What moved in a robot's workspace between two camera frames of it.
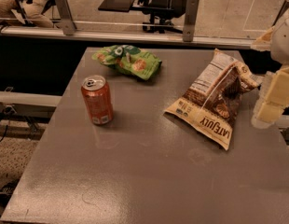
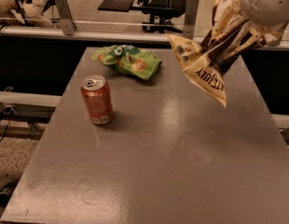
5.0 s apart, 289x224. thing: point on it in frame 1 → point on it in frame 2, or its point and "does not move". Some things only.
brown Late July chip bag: (210, 106) → (230, 35)
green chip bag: (130, 60) does not move
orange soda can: (99, 99) does not move
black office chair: (161, 3) does not move
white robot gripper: (283, 44) → (266, 4)
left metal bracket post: (69, 27) does not move
